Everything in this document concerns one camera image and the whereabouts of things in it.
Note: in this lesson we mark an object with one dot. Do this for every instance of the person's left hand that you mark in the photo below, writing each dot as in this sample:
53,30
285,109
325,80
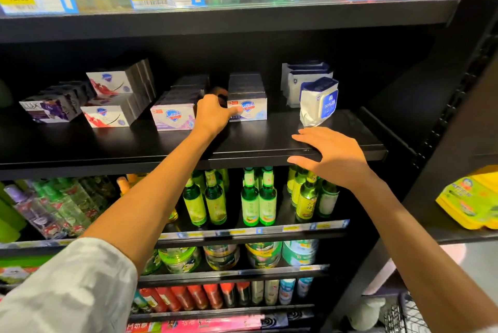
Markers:
214,117

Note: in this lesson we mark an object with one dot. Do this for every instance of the person's right hand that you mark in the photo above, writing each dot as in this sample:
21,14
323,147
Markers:
334,159

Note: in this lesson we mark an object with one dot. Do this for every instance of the single blue label wipe pack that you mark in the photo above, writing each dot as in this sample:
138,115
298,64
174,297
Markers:
319,103

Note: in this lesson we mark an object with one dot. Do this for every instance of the black store shelf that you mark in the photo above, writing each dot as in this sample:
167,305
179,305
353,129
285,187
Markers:
47,150

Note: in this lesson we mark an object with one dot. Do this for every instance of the person's right forearm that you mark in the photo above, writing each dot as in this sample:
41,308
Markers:
428,266

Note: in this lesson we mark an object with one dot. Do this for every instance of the person's left forearm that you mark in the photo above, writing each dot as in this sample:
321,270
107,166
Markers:
155,204

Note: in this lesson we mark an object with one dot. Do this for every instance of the row of white pink soap boxes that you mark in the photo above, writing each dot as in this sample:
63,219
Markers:
175,118

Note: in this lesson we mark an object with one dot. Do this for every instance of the row of white upright packs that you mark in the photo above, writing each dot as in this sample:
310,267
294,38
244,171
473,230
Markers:
307,78

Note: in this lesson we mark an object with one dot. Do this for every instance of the green lidded wipe tub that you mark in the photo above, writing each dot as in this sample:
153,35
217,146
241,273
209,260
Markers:
299,252
222,257
180,259
263,255

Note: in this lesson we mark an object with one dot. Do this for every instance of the row of white red soap boxes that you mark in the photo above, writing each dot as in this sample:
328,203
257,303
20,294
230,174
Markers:
109,117

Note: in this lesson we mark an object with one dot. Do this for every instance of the yellow detergent jug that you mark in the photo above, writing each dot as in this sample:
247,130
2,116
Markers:
467,200

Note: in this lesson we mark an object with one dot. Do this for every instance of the row of white small bottles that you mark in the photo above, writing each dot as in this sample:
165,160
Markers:
276,290

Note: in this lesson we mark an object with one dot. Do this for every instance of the cream white pouch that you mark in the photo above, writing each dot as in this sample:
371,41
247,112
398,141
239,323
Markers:
364,315

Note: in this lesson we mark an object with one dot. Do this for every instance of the row of purple soap boxes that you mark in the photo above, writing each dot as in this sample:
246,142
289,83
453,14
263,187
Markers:
47,111

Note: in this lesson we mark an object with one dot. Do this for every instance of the long pink packet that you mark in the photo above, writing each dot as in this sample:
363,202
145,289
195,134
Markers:
218,324

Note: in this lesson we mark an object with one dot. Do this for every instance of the yellow red packets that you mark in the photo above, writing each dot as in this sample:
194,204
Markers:
144,327

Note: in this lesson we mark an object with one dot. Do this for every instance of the green white box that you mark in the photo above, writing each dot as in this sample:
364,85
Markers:
15,273

